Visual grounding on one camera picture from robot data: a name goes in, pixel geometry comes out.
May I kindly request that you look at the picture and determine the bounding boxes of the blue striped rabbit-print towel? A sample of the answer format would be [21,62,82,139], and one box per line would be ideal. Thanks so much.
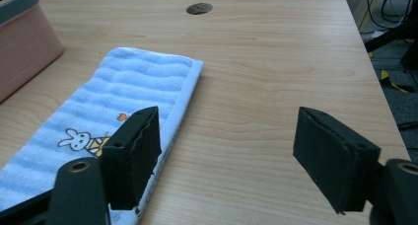
[0,46,205,225]

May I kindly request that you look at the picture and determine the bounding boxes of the yellow floor tape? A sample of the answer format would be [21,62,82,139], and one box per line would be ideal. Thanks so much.
[380,69,411,95]

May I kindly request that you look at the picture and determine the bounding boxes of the pink storage box grey rim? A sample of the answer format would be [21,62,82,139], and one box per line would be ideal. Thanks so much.
[0,0,64,105]

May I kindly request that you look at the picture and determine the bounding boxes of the black cables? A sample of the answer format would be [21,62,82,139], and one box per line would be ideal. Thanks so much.
[364,0,418,31]

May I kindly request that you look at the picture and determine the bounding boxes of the black stand leg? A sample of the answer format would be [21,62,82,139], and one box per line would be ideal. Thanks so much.
[364,19,418,53]

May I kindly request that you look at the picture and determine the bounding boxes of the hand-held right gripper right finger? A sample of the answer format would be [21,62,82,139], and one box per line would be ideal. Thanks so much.
[292,107,383,215]

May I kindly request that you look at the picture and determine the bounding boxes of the round table cable grommet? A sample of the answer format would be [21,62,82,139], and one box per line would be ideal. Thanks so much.
[185,2,214,16]

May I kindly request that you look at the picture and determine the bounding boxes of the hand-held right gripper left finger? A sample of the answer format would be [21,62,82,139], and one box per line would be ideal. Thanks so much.
[99,106,163,211]

